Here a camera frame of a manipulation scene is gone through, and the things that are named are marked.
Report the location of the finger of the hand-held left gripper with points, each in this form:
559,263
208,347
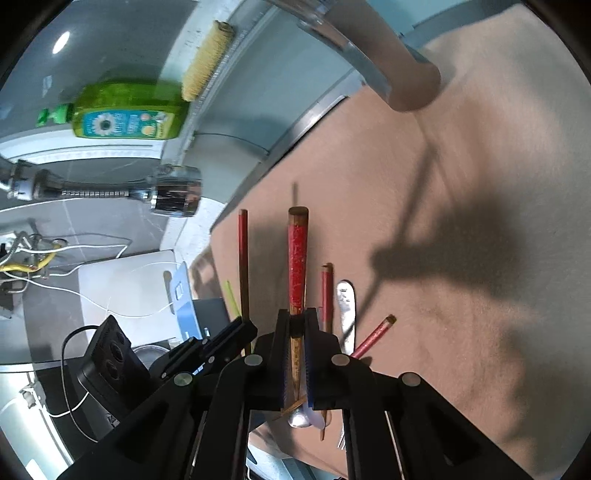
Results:
231,339
187,355

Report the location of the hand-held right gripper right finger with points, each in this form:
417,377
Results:
318,360

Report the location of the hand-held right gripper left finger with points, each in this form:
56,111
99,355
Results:
277,350

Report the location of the green plastic spoon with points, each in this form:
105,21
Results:
233,300

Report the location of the red wooden chopstick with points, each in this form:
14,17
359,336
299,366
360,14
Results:
298,258
327,295
244,258
376,334

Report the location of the steel spoon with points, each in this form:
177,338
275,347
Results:
298,419

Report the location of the white cutting board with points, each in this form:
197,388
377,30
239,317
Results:
120,286

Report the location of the white appliance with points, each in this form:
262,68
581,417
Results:
27,434

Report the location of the brass pipe valve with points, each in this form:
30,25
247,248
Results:
27,242

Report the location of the flexible faucet sprayer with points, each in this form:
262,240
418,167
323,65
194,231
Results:
171,189

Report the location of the grey splash guard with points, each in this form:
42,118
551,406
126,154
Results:
240,120

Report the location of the beige mat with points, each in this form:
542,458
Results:
461,184

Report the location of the green dish soap bottle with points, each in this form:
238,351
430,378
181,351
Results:
124,113

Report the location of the yellow sponge cloth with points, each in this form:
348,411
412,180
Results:
205,60

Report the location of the steel faucet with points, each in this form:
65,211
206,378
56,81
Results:
378,50

